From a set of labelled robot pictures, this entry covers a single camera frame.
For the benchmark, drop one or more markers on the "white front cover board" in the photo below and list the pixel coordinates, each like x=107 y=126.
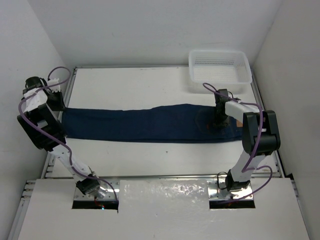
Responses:
x=162 y=210

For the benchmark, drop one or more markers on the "dark blue denim trousers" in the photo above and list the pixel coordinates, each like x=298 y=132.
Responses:
x=178 y=124

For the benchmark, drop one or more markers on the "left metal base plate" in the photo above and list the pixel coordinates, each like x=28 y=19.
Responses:
x=103 y=193

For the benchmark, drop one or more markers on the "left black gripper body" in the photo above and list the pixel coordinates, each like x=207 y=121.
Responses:
x=55 y=101

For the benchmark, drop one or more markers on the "metal base plate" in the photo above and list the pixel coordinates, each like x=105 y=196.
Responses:
x=103 y=193
x=217 y=194

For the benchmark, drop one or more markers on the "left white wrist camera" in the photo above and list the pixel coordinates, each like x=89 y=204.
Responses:
x=54 y=85

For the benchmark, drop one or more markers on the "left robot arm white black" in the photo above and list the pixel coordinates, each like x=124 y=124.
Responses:
x=42 y=99

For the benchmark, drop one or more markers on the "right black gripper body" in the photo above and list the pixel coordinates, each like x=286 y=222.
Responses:
x=221 y=119

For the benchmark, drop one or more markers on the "white plastic basket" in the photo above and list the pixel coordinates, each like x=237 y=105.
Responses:
x=221 y=68

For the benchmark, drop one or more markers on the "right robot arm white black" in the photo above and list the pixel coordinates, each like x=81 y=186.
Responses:
x=260 y=136

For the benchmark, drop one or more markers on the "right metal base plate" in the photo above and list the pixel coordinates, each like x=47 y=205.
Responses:
x=217 y=194

